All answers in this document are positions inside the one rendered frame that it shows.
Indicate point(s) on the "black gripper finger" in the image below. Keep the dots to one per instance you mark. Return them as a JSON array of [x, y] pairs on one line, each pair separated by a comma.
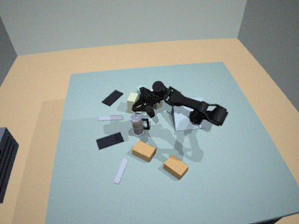
[[139, 101], [141, 108]]

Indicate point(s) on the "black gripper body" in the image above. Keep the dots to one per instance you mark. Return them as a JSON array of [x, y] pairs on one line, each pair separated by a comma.
[[148, 106]]

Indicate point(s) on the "tan rectangular block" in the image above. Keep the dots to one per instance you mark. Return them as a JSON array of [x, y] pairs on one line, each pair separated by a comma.
[[143, 151], [176, 167]]

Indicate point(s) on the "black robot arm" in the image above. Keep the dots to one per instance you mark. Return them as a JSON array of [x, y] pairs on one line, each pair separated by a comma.
[[217, 116]]

